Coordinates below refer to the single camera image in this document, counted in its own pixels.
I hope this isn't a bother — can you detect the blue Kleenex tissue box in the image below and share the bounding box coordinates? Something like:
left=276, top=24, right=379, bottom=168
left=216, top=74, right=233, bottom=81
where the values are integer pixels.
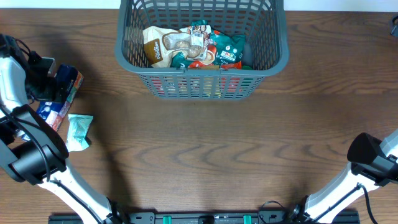
left=36, top=64, right=84, bottom=131

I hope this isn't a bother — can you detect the small teal tissue packet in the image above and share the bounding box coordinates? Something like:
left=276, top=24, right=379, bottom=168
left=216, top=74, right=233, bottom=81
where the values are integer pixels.
left=66, top=114, right=93, bottom=152

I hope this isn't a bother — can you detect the beige Pantree snack bag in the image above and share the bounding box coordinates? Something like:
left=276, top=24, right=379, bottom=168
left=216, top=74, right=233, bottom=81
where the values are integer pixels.
left=143, top=26, right=207, bottom=68

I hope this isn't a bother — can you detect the green lid jar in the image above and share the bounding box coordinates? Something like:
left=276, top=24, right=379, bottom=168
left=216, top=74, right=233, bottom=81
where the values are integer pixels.
left=242, top=65, right=252, bottom=70

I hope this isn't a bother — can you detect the orange spaghetti packet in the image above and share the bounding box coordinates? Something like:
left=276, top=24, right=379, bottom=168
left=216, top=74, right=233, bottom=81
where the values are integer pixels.
left=152, top=60, right=243, bottom=96

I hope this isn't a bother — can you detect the green Nescafe coffee bag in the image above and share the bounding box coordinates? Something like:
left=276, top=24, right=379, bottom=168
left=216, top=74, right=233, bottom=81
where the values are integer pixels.
left=170, top=20, right=246, bottom=69

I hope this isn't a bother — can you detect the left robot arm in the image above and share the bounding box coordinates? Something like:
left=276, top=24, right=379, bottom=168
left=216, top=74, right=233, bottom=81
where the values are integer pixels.
left=1, top=34, right=129, bottom=223

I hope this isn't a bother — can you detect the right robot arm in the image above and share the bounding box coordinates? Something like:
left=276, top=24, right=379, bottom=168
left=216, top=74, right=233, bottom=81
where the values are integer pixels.
left=290, top=131, right=397, bottom=223

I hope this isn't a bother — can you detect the grey plastic basket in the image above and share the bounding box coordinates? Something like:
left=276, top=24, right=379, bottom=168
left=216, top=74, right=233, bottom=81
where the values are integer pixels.
left=115, top=0, right=289, bottom=100

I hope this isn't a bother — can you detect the left black cable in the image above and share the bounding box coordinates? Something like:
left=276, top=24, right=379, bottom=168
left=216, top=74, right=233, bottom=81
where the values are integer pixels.
left=0, top=37, right=103, bottom=224

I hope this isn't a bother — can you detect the black cable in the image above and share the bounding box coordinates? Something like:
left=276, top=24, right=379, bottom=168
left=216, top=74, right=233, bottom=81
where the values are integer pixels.
left=257, top=183, right=380, bottom=224
left=0, top=37, right=103, bottom=224

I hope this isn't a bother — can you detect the right black cable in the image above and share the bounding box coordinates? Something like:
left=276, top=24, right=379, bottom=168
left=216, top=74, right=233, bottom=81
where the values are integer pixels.
left=257, top=183, right=380, bottom=224

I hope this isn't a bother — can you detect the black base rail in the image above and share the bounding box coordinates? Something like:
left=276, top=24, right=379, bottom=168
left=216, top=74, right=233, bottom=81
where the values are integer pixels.
left=48, top=210, right=360, bottom=224

